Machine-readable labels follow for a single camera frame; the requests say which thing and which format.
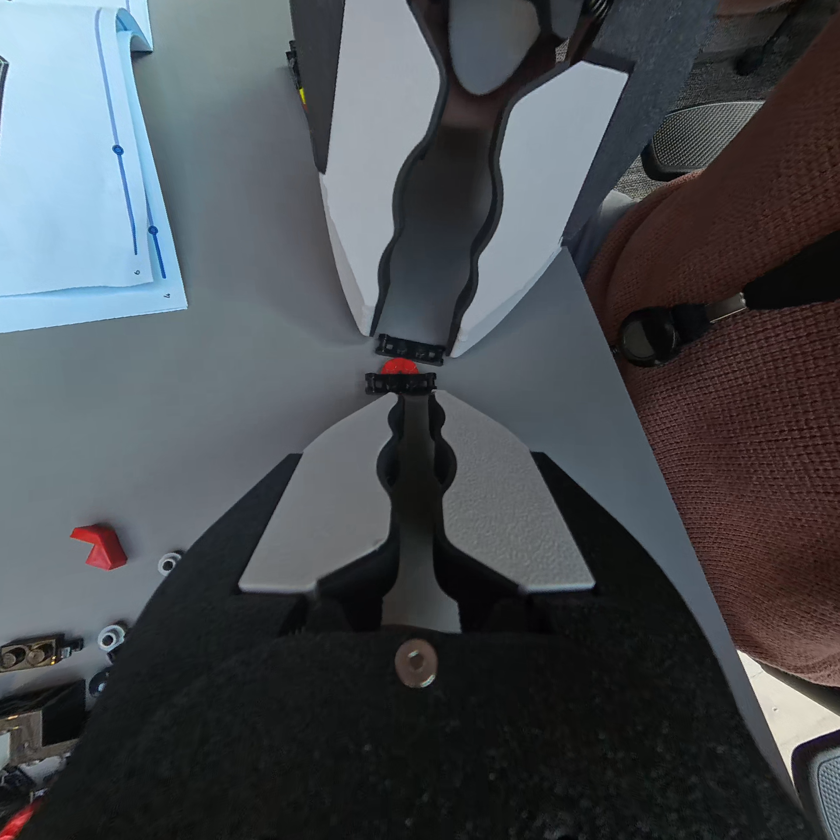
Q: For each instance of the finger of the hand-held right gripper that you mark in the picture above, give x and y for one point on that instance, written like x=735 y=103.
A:
x=367 y=131
x=551 y=184

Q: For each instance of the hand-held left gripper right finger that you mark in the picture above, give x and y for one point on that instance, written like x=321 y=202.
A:
x=512 y=512

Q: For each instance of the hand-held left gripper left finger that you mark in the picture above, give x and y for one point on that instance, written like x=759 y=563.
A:
x=308 y=518

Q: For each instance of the yellow red black brick assembly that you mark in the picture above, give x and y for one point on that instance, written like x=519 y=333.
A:
x=295 y=65

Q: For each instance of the black clip toy brick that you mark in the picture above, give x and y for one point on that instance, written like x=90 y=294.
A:
x=400 y=384
x=410 y=348

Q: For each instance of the red round toy stud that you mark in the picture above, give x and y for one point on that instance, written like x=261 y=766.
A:
x=399 y=366

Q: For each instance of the pile of toy bricks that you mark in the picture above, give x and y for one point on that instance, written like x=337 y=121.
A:
x=49 y=715

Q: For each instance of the grey desk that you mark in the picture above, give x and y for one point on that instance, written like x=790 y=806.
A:
x=229 y=407

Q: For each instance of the grey mesh office chair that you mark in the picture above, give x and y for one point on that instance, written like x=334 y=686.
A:
x=709 y=134
x=823 y=787

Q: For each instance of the open light blue instruction booklet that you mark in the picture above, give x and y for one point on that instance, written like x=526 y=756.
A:
x=59 y=164

